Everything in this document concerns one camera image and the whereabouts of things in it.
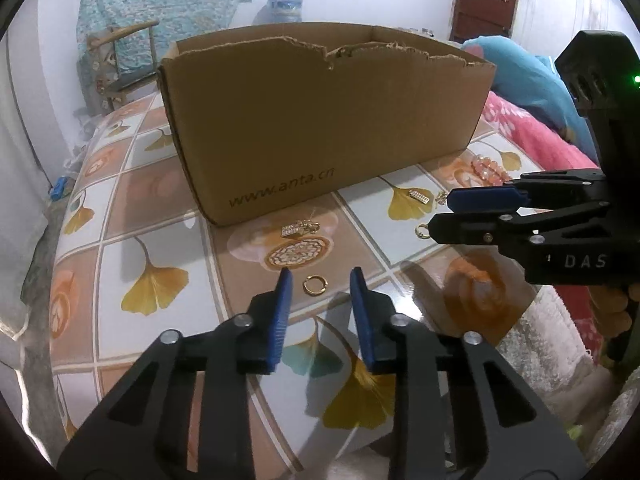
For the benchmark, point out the white curtain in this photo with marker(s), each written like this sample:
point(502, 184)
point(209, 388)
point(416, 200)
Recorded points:
point(25, 160)

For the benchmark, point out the ginkgo print table cover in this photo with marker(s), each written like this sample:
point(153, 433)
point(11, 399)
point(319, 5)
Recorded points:
point(150, 200)

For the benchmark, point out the brown wooden door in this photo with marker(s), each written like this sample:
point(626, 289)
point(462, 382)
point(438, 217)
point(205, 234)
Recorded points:
point(485, 5)

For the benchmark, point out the teal floral hanging cloth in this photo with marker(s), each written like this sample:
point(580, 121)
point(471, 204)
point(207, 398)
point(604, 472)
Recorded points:
point(175, 0)

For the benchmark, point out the small blue toy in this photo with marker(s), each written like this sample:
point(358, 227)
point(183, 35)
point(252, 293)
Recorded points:
point(59, 189)

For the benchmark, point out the blue water dispenser bottle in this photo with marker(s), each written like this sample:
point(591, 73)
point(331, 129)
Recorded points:
point(285, 7)

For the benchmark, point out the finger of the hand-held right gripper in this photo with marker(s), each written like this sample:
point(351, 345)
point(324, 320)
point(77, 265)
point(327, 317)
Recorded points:
point(465, 227)
point(480, 199)

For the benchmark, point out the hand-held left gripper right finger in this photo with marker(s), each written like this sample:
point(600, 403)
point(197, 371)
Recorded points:
point(364, 325)

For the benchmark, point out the brown cardboard box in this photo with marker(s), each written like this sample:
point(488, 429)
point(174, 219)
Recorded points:
point(300, 135)

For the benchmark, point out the wooden chair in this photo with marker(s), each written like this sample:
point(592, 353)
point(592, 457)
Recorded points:
point(130, 80)

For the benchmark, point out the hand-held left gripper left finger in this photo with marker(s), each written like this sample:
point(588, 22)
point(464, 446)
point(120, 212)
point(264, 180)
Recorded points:
point(279, 325)

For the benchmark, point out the person's right hand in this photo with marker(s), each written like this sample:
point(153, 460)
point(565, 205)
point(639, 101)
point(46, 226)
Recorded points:
point(610, 320)

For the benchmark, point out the blue pillow with pink end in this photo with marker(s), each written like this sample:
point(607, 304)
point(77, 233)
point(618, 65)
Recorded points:
point(525, 75)

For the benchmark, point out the pink floral quilt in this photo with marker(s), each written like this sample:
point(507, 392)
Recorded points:
point(530, 135)

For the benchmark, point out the small gold charm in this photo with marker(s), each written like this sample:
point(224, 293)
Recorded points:
point(442, 199)

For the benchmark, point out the gold rectangular pendant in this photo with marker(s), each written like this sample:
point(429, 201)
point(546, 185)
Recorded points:
point(420, 197)
point(291, 230)

